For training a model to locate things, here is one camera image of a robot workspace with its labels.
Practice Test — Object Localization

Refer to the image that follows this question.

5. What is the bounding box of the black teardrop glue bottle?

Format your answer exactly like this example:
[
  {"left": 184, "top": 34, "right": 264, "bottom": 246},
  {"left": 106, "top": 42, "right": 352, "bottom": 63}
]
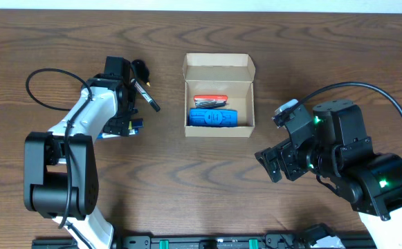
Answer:
[{"left": 131, "top": 59, "right": 150, "bottom": 86}]

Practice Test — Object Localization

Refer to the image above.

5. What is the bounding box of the yellow black highlighter marker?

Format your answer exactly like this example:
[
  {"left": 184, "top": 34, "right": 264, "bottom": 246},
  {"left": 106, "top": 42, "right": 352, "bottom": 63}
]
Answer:
[{"left": 128, "top": 118, "right": 144, "bottom": 129}]

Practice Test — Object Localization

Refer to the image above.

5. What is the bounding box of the brown cardboard box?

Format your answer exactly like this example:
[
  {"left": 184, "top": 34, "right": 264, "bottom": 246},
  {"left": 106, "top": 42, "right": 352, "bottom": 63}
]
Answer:
[{"left": 183, "top": 53, "right": 256, "bottom": 138}]

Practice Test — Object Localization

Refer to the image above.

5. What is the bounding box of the black white marker pen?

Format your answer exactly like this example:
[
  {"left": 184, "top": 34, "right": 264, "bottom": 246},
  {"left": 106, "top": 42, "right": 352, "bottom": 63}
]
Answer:
[{"left": 131, "top": 78, "right": 161, "bottom": 112}]

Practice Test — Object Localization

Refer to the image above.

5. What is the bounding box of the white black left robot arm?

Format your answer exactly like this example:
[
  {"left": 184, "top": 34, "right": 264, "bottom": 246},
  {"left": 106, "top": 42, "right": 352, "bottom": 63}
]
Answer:
[{"left": 24, "top": 72, "right": 143, "bottom": 248}]

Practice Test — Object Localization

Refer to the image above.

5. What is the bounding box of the blue white marker pen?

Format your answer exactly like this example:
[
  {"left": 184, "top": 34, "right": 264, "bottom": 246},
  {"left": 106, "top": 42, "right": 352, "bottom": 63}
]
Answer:
[{"left": 97, "top": 129, "right": 139, "bottom": 139}]

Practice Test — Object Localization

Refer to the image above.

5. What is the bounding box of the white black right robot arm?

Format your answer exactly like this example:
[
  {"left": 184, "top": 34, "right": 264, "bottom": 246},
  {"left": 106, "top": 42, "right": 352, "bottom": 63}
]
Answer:
[{"left": 255, "top": 100, "right": 402, "bottom": 248}]

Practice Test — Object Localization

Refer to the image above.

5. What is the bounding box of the blue plastic tool holder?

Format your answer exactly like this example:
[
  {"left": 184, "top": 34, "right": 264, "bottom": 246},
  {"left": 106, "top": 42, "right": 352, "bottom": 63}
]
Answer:
[{"left": 188, "top": 109, "right": 238, "bottom": 127}]

